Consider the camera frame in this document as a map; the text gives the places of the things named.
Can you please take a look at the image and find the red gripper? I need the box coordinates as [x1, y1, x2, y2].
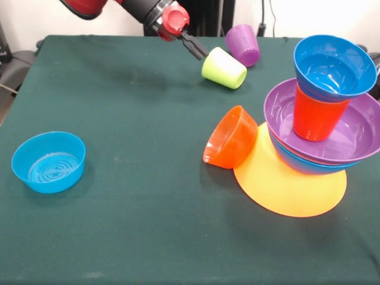
[153, 5, 210, 62]

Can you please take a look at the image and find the green cup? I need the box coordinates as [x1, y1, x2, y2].
[201, 46, 248, 90]

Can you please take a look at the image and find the small orange bowl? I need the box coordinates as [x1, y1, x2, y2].
[202, 106, 258, 170]

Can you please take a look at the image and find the dark blue bowl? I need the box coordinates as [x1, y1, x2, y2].
[293, 34, 378, 103]

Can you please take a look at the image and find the orange cup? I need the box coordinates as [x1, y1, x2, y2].
[293, 85, 352, 142]

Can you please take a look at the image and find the large light blue bowl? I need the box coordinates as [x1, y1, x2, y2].
[268, 127, 369, 175]

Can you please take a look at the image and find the large yellow-orange bowl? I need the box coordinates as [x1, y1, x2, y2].
[233, 122, 348, 218]

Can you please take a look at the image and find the purple bowl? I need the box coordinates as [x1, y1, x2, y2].
[263, 78, 380, 164]

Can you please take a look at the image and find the purple cup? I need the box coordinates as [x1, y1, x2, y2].
[225, 24, 261, 68]

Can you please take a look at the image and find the flat-bottomed light blue bowl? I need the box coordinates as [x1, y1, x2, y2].
[11, 131, 87, 194]

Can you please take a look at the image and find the dark green tablecloth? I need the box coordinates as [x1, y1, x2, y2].
[0, 34, 380, 285]

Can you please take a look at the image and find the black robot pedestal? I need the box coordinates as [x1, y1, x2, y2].
[144, 0, 235, 38]

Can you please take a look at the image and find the black cable with plug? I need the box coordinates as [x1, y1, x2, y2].
[256, 0, 267, 38]

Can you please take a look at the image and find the thin black cable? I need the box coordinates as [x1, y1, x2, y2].
[266, 0, 278, 38]

